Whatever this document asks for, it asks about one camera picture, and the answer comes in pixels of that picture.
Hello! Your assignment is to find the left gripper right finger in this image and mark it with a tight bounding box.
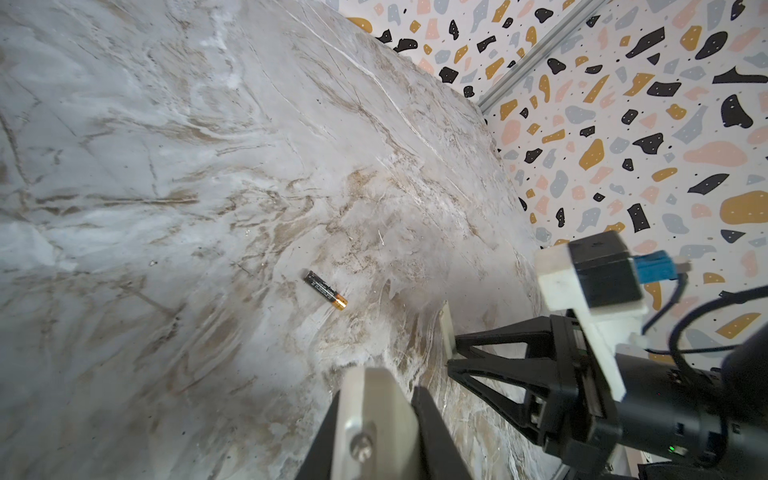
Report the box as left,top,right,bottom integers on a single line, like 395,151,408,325
411,386,471,480

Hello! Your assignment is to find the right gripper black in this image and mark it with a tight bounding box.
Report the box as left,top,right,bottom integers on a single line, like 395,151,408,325
447,315,622,474

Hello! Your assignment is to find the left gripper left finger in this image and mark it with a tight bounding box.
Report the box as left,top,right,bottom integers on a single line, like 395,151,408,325
295,391,340,480

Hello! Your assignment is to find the white remote control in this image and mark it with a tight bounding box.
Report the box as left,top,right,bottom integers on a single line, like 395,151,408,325
331,299,457,480

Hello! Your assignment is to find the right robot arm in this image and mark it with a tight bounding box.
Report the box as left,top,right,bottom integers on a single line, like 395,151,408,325
440,310,767,479

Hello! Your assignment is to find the far AAA battery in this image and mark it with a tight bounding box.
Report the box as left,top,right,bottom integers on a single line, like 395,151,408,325
304,270,348,311

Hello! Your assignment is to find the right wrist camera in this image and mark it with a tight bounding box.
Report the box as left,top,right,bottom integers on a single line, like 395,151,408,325
534,230,691,401

